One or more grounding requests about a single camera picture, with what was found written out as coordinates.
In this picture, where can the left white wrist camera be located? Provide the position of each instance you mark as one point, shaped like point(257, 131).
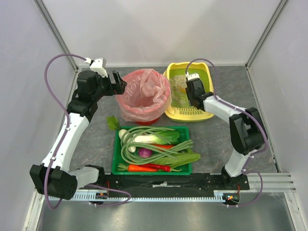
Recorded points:
point(97, 66)

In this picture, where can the pink plastic bin liner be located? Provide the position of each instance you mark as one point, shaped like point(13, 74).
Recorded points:
point(147, 96)

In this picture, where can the green lettuce leaf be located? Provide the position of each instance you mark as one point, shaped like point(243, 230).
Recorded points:
point(176, 159)

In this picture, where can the green long beans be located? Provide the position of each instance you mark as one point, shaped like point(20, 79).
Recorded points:
point(169, 134)

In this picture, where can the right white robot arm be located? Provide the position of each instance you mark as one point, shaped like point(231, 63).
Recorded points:
point(246, 128)

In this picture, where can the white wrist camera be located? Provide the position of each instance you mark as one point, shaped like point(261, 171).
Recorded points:
point(97, 66)
point(190, 77)

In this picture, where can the purple onion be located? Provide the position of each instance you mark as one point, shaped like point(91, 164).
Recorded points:
point(144, 152)

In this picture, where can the white green leek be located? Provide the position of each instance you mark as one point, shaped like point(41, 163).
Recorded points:
point(149, 139)

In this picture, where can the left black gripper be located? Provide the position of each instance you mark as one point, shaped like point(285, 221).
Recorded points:
point(115, 82)

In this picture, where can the red trash bin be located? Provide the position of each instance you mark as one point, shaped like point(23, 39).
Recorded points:
point(147, 123)

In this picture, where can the grey slotted cable duct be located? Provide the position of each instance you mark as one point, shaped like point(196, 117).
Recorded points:
point(97, 196)

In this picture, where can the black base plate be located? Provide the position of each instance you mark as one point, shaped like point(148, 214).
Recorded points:
point(205, 181)

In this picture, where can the white small mushroom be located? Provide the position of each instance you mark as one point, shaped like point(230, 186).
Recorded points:
point(132, 149)

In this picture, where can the orange carrot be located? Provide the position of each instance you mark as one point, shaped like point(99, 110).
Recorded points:
point(135, 168)
point(164, 146)

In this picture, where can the white radish with leaves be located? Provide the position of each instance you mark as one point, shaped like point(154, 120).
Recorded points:
point(113, 124)

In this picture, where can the grey cat litter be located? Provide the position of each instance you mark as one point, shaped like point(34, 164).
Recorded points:
point(179, 99)

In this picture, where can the red chili pepper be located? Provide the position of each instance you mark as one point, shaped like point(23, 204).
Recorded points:
point(164, 168)

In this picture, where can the orange carrot middle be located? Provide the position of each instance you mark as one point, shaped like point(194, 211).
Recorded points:
point(164, 146)

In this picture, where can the yellow litter box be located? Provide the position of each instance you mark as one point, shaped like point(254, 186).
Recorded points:
point(190, 114)

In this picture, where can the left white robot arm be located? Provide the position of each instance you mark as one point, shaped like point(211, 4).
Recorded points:
point(52, 177)

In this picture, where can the green vegetable tray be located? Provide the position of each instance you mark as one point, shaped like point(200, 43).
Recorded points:
point(117, 159)

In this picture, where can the orange carrot front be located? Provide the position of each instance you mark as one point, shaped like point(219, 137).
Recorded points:
point(135, 168)

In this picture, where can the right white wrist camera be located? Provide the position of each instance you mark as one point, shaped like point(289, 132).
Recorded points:
point(190, 77)

